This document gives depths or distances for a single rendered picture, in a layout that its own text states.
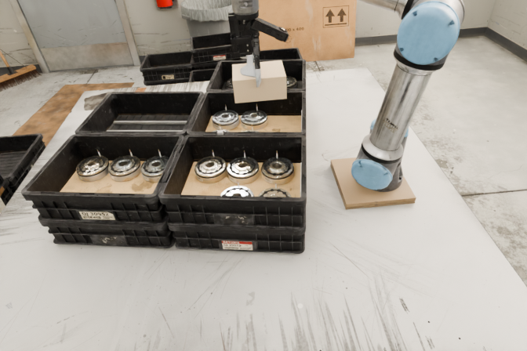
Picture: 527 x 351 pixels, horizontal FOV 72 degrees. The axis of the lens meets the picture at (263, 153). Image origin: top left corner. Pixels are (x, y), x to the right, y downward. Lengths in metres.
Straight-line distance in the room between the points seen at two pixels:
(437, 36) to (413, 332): 0.69
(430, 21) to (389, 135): 0.31
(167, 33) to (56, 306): 3.40
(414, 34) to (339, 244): 0.63
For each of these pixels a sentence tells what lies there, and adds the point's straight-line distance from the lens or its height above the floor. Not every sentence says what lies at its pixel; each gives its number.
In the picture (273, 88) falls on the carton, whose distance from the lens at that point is 1.11.
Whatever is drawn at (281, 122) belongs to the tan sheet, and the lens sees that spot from 1.41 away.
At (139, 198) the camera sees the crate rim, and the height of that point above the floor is 0.93.
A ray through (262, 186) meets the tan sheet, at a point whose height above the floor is 0.83.
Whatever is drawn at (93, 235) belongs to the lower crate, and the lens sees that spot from 1.24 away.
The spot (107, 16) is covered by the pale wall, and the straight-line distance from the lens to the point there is 4.27.
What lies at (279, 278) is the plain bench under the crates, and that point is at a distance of 1.07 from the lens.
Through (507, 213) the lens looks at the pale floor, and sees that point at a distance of 2.49.
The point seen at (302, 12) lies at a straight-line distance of 3.94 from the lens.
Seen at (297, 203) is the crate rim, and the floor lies 0.92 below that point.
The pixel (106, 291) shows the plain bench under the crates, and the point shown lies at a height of 0.70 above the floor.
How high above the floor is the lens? 1.59
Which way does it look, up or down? 37 degrees down
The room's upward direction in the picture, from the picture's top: 4 degrees counter-clockwise
